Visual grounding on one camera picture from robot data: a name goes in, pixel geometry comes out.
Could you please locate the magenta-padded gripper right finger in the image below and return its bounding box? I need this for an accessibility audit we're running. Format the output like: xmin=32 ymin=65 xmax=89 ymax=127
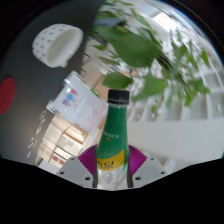
xmin=127 ymin=144 xmax=168 ymax=189

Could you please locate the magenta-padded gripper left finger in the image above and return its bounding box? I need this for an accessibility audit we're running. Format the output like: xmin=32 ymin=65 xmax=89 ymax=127
xmin=55 ymin=143 xmax=100 ymax=189

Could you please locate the green plastic drink bottle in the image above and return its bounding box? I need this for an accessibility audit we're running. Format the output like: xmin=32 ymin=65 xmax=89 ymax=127
xmin=94 ymin=88 xmax=131 ymax=191

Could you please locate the clear acrylic sign stand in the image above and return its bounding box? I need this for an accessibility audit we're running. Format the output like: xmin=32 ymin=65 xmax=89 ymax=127
xmin=46 ymin=70 xmax=110 ymax=134

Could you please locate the flat round red coaster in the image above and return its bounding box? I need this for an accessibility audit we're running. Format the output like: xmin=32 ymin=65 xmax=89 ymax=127
xmin=0 ymin=77 xmax=17 ymax=115

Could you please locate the green leafy potted plant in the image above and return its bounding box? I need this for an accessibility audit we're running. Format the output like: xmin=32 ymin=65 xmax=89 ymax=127
xmin=89 ymin=0 xmax=214 ymax=112

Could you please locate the white dotted mug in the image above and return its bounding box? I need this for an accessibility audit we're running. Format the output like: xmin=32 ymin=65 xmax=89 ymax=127
xmin=31 ymin=23 xmax=84 ymax=69

